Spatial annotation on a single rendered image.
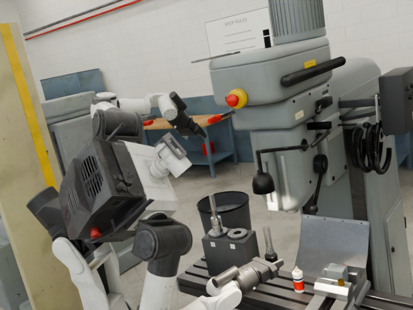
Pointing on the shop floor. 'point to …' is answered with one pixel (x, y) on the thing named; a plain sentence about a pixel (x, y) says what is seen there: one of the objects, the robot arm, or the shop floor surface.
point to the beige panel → (28, 178)
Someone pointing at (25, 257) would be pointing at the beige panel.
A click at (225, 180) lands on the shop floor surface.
